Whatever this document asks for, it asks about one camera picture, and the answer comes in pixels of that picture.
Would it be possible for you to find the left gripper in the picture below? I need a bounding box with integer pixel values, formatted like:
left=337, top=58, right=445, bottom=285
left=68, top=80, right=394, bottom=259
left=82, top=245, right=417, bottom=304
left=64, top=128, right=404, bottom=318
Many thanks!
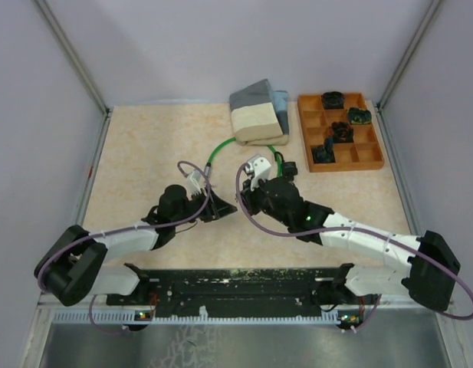
left=173, top=186, right=238, bottom=227

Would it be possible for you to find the wooden compartment tray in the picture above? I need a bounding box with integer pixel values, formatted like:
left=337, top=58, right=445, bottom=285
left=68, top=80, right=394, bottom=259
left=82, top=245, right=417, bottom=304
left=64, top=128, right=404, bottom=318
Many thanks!
left=297, top=91, right=385, bottom=173

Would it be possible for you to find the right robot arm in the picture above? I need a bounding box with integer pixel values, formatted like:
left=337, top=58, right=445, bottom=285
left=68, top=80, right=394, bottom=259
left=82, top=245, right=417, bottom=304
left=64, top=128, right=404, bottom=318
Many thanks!
left=237, top=178, right=460, bottom=312

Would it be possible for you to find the aluminium frame post right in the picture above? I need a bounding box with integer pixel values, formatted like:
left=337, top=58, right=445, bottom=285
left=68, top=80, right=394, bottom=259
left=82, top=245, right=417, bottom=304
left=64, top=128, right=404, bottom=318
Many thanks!
left=376, top=0, right=444, bottom=110

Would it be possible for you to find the green cable lock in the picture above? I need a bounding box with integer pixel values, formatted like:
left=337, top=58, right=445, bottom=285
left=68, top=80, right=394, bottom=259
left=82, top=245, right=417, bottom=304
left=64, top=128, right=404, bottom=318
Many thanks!
left=203, top=136, right=283, bottom=181

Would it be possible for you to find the dark rolled item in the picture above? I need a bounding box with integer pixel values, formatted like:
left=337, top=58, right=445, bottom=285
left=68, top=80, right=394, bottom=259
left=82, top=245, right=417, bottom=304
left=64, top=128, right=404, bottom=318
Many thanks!
left=330, top=121, right=353, bottom=143
left=311, top=136, right=335, bottom=163
left=347, top=107, right=372, bottom=125
left=321, top=91, right=345, bottom=110

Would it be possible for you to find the black Kaijing padlock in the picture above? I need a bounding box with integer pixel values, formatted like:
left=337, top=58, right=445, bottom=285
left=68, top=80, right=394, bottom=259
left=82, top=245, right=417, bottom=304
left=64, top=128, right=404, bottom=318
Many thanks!
left=274, top=151, right=298, bottom=182

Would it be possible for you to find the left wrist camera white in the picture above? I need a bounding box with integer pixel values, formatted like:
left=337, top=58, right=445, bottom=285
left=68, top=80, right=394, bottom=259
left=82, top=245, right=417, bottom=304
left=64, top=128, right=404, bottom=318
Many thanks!
left=186, top=170, right=202, bottom=196

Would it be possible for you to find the aluminium frame post left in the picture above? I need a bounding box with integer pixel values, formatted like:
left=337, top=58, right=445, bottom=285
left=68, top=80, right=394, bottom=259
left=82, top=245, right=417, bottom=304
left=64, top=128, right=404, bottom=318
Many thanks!
left=32, top=0, right=110, bottom=114

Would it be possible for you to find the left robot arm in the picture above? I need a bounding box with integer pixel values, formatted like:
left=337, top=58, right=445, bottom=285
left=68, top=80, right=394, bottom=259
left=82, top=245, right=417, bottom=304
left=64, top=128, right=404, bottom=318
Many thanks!
left=34, top=185, right=237, bottom=307

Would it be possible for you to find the dark rolled item top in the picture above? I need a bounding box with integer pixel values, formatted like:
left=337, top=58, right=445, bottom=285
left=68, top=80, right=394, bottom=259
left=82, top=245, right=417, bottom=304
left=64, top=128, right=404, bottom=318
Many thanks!
left=321, top=91, right=345, bottom=110

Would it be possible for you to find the aluminium frame post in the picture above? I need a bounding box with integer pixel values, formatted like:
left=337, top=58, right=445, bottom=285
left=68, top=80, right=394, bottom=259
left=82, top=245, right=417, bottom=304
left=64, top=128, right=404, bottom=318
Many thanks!
left=32, top=0, right=110, bottom=114
left=376, top=0, right=444, bottom=110

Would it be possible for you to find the dark rolled item middle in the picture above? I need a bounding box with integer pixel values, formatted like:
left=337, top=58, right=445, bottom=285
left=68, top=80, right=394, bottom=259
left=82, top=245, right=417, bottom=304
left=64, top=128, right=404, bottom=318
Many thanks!
left=330, top=121, right=353, bottom=143

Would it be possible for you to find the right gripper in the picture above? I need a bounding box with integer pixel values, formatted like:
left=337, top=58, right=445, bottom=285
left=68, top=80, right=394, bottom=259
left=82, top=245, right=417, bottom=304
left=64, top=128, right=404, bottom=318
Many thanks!
left=237, top=172, right=291, bottom=226

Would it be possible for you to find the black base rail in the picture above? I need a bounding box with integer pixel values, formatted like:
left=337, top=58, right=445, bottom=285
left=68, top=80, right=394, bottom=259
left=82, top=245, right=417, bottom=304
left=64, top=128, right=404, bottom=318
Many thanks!
left=107, top=265, right=378, bottom=318

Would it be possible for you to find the folded grey beige cloth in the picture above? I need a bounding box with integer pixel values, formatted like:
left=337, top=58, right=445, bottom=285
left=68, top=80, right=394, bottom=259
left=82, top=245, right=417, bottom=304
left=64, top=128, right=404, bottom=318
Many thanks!
left=228, top=79, right=290, bottom=146

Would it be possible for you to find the dark rolled item right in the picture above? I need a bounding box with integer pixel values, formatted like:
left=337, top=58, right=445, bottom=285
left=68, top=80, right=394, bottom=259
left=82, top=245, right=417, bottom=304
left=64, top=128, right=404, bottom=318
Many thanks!
left=347, top=107, right=372, bottom=125

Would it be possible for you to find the dark rolled item lower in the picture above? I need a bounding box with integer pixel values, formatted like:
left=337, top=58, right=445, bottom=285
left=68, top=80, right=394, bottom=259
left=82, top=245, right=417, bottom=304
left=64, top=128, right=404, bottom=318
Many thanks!
left=311, top=136, right=335, bottom=163

